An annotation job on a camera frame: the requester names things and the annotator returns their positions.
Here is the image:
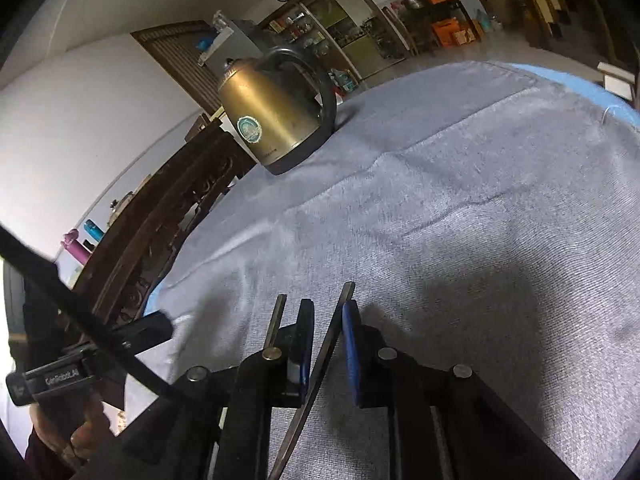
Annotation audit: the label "dark chopstick four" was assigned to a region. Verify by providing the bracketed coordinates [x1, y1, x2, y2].
[262, 294, 286, 361]

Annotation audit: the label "dark chopstick three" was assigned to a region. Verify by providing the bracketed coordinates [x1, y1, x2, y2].
[267, 282, 356, 480]

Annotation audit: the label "dark chopstick one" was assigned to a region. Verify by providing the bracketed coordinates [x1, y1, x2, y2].
[1, 226, 190, 404]

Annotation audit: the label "person's left hand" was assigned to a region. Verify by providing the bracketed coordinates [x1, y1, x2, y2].
[29, 393, 114, 466]

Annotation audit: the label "carved dark wooden sideboard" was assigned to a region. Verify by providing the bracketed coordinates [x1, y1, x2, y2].
[73, 119, 255, 326]

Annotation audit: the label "purple thermos bottle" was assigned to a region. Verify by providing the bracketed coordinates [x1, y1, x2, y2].
[61, 229, 91, 266]

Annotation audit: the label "blue thermos bottle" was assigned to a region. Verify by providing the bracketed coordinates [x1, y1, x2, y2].
[82, 219, 104, 243]

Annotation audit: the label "grey table cloth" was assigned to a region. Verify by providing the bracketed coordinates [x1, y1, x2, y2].
[142, 62, 639, 479]

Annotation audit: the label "gold electric kettle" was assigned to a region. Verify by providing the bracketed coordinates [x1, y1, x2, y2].
[218, 46, 337, 176]

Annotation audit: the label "grey refrigerator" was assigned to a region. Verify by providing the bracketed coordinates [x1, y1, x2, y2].
[198, 10, 281, 78]

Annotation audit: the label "dark side table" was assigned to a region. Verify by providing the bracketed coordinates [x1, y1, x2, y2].
[399, 0, 482, 53]

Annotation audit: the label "white step stool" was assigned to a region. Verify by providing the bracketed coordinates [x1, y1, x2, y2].
[597, 62, 636, 102]

